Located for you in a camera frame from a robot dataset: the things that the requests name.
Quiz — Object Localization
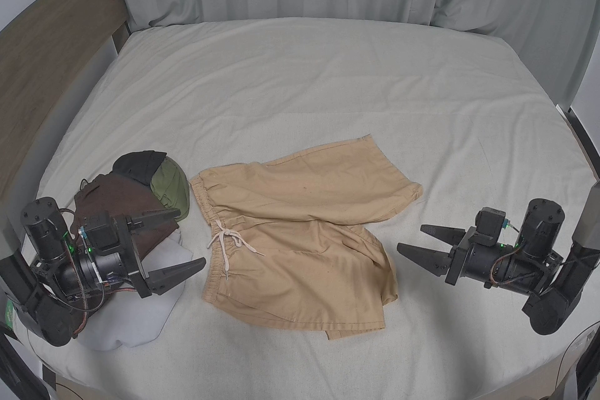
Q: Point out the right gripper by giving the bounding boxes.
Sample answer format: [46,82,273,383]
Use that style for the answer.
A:
[397,224,500,286]

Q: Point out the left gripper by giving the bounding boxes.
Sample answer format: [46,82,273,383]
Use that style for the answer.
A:
[77,208,207,299]

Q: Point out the beige shorts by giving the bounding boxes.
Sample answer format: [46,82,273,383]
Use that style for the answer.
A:
[189,133,424,341]

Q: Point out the bed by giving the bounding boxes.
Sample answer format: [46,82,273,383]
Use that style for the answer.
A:
[0,0,600,400]

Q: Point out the green garment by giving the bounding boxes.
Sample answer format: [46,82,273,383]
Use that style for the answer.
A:
[150,156,190,221]

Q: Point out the dark brown garment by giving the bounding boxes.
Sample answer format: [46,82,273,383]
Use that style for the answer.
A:
[74,172,181,249]

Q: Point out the white garment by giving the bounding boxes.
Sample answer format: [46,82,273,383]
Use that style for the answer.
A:
[75,229,195,351]

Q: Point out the black garment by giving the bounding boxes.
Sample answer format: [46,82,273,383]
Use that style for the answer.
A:
[114,150,168,188]

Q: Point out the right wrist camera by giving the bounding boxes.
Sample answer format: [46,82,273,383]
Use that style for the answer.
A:
[474,207,508,246]

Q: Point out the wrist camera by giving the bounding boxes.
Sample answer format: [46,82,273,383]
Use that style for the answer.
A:
[474,207,508,246]
[80,211,118,253]

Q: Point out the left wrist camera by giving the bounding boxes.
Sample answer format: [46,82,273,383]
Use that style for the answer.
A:
[80,211,118,253]

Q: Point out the black cable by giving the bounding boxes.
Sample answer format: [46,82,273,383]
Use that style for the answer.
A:
[563,323,600,373]

